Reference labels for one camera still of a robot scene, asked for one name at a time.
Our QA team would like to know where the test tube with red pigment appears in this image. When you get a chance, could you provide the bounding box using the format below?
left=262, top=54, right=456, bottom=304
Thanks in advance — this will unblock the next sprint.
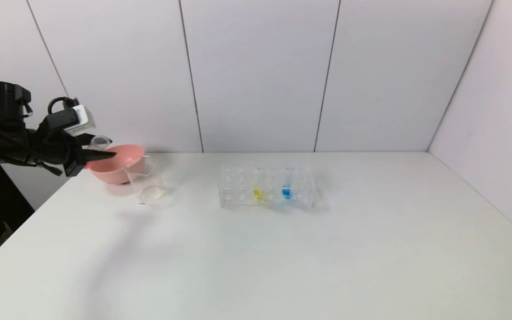
left=88, top=135, right=111, bottom=152

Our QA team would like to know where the test tube with yellow pigment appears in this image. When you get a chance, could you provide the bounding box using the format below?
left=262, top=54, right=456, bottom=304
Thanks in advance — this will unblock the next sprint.
left=253, top=167, right=266, bottom=203

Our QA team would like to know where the clear acrylic test tube rack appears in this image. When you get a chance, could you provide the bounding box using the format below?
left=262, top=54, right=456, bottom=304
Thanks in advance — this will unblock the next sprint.
left=219, top=164, right=317, bottom=210

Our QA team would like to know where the test tube with blue pigment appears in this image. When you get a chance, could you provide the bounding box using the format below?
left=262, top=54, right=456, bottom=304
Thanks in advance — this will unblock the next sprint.
left=281, top=164, right=294, bottom=200

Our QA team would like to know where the clear glass beaker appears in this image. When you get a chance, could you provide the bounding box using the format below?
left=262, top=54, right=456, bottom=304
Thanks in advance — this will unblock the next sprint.
left=125, top=156, right=168, bottom=205

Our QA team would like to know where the pink plastic bowl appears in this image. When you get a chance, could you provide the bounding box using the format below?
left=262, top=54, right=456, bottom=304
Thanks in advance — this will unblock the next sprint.
left=86, top=144, right=146, bottom=185

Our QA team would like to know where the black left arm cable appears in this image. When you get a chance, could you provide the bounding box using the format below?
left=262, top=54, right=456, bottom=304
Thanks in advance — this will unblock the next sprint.
left=47, top=96, right=80, bottom=117

